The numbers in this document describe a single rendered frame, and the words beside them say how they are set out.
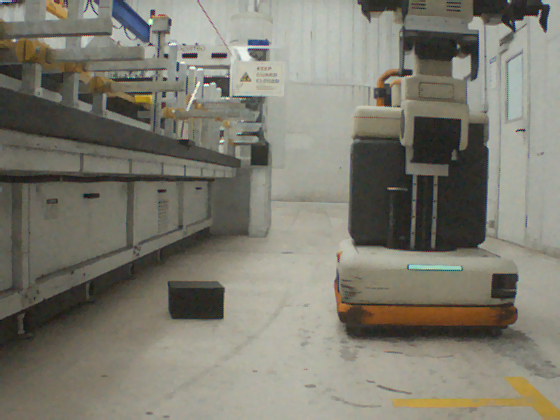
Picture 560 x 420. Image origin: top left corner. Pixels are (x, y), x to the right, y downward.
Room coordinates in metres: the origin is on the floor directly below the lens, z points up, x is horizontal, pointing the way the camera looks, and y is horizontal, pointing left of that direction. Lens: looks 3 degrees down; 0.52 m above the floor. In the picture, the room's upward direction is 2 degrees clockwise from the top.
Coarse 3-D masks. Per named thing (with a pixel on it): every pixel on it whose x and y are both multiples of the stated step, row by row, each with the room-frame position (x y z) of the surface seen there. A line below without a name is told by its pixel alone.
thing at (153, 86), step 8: (56, 88) 1.92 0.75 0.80; (80, 88) 1.91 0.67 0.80; (88, 88) 1.91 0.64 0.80; (112, 88) 1.91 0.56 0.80; (120, 88) 1.91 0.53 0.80; (128, 88) 1.91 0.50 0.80; (136, 88) 1.91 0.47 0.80; (144, 88) 1.90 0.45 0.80; (152, 88) 1.90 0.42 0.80; (160, 88) 1.90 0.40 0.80; (168, 88) 1.90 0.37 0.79; (176, 88) 1.90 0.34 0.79; (184, 88) 1.92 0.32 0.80
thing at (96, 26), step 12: (0, 24) 1.16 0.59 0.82; (12, 24) 1.16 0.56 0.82; (24, 24) 1.16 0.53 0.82; (36, 24) 1.16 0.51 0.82; (48, 24) 1.16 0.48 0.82; (60, 24) 1.15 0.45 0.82; (72, 24) 1.15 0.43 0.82; (84, 24) 1.15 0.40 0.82; (96, 24) 1.15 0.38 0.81; (108, 24) 1.15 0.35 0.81; (0, 36) 1.16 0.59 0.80; (12, 36) 1.17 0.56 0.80; (24, 36) 1.17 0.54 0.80; (36, 36) 1.17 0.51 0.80; (48, 36) 1.17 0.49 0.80; (60, 36) 1.18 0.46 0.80; (72, 36) 1.18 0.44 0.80
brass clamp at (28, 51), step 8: (24, 40) 1.34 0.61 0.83; (16, 48) 1.34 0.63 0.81; (24, 48) 1.34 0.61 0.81; (32, 48) 1.34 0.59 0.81; (40, 48) 1.37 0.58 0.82; (48, 48) 1.42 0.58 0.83; (24, 56) 1.34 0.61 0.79; (32, 56) 1.34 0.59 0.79; (40, 56) 1.37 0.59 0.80; (48, 64) 1.42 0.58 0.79; (56, 64) 1.47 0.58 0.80
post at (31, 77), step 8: (32, 0) 1.37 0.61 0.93; (40, 0) 1.37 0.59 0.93; (32, 8) 1.37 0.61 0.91; (40, 8) 1.37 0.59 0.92; (32, 16) 1.37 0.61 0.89; (40, 16) 1.38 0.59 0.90; (32, 40) 1.37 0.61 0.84; (40, 40) 1.38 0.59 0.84; (24, 64) 1.37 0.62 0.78; (32, 64) 1.37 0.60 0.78; (40, 64) 1.39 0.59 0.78; (24, 72) 1.37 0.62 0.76; (32, 72) 1.37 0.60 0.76; (40, 72) 1.40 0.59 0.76; (24, 80) 1.37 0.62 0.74; (32, 80) 1.37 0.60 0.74; (40, 80) 1.40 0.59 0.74; (40, 88) 1.40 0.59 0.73
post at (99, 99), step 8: (104, 0) 1.87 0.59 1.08; (112, 0) 1.90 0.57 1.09; (104, 8) 1.87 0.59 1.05; (104, 16) 1.87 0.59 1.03; (96, 40) 1.87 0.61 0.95; (104, 40) 1.87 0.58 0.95; (96, 72) 1.87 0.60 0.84; (104, 72) 1.87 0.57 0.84; (96, 96) 1.87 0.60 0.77; (104, 96) 1.88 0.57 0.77; (96, 104) 1.87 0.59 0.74; (104, 104) 1.89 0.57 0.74
